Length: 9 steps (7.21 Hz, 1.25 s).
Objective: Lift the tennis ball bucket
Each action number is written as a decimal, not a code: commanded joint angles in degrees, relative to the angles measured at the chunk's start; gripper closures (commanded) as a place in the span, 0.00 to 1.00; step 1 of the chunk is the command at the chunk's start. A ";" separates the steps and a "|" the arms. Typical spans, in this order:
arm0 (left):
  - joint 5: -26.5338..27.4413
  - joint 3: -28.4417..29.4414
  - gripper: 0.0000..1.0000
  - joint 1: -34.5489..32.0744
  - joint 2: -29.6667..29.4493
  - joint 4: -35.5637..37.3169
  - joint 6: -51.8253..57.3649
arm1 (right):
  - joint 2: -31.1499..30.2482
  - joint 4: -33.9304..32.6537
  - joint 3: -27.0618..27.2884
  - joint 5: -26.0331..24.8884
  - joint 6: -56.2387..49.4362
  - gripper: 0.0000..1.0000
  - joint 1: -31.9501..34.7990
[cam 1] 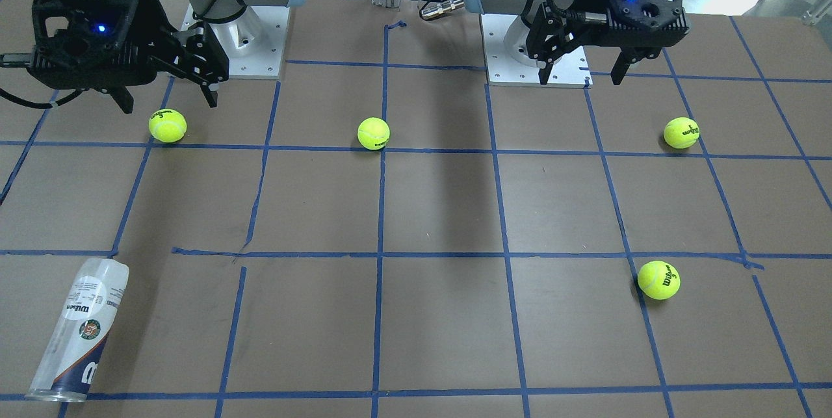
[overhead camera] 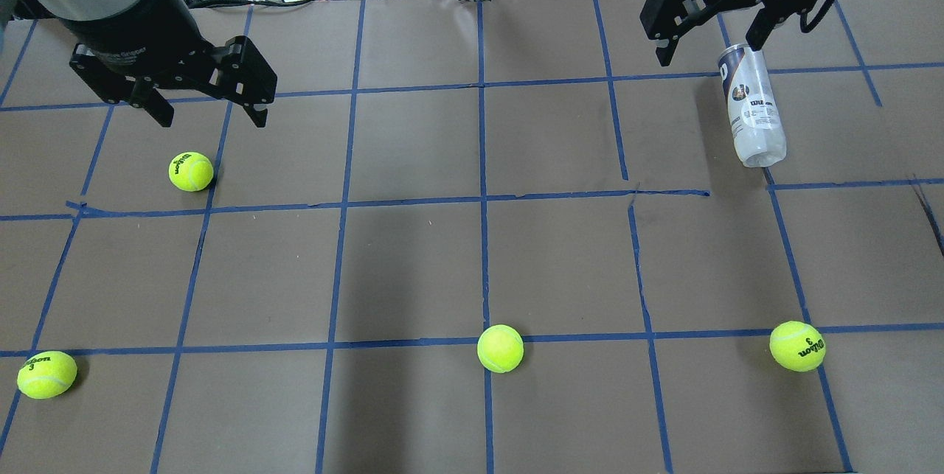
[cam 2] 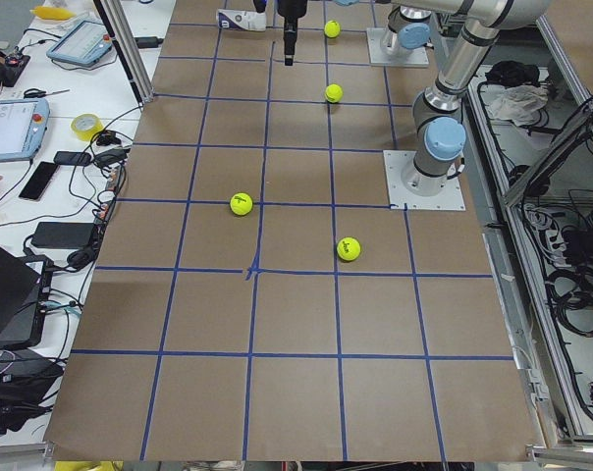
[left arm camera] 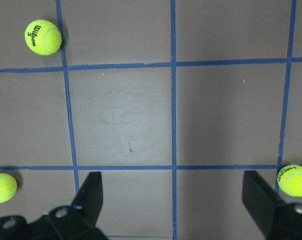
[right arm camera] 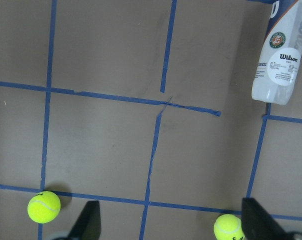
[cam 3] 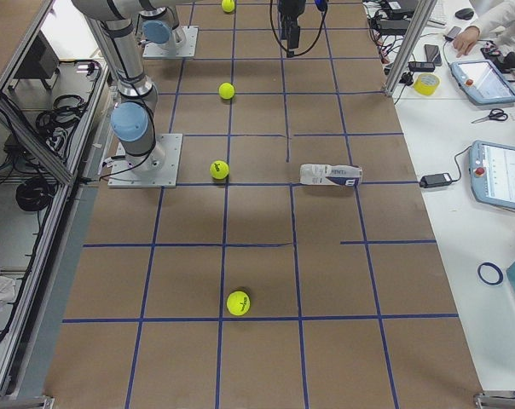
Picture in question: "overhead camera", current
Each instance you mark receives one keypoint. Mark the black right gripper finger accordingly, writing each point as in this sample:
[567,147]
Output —
[667,33]
[764,23]

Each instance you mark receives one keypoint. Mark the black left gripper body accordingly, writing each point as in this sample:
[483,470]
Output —
[127,26]

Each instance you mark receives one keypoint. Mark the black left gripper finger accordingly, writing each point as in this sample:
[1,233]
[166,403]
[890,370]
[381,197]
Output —
[145,96]
[256,106]

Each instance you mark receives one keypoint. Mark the clear tennis ball can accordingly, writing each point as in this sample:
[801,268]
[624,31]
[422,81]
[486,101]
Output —
[753,114]

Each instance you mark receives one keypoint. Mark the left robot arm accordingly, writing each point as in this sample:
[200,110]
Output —
[127,51]

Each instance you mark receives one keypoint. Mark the tennis ball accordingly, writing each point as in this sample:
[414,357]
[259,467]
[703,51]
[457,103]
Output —
[500,349]
[191,172]
[797,346]
[47,375]

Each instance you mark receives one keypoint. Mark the tennis ball centre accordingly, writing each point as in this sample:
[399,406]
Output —
[500,349]

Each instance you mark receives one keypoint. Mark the brown paper mat blue grid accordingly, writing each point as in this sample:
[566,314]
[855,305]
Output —
[432,168]

